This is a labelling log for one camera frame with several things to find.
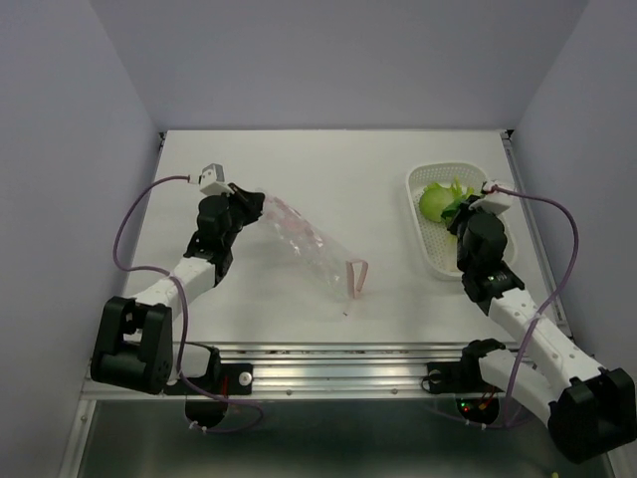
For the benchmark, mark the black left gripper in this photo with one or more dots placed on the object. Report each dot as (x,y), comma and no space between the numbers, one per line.
(250,203)

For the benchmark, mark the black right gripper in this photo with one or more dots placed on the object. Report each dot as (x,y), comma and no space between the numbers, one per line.
(464,211)

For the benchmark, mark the green fake lettuce leaf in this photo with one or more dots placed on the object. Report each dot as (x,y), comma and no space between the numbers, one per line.
(450,211)

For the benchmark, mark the pale green fake cabbage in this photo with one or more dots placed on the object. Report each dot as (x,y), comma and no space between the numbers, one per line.
(434,200)

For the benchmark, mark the clear pink-dotted zip bag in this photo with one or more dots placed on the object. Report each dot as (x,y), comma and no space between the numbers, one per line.
(332,264)

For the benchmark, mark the yellow-green fake celery stalk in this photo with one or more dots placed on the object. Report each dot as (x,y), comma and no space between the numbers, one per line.
(454,190)

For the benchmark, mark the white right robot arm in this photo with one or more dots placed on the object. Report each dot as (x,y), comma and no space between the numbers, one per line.
(587,409)

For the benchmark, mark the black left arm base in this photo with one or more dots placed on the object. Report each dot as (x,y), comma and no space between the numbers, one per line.
(219,378)

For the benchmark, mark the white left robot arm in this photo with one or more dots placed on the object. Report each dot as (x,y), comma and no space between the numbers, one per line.
(134,346)

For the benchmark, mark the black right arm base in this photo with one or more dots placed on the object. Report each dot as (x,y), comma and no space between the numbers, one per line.
(479,404)

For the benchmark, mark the white perforated plastic basket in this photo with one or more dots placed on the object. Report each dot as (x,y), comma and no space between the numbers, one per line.
(437,245)

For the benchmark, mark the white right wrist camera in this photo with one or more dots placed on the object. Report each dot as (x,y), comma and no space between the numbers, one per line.
(493,198)

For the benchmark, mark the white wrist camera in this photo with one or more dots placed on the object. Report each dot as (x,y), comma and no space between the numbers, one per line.
(493,198)
(212,181)

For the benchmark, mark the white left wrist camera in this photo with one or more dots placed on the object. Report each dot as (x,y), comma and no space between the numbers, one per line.
(212,181)

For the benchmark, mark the aluminium rail frame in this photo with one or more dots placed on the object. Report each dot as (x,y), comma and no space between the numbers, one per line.
(357,186)

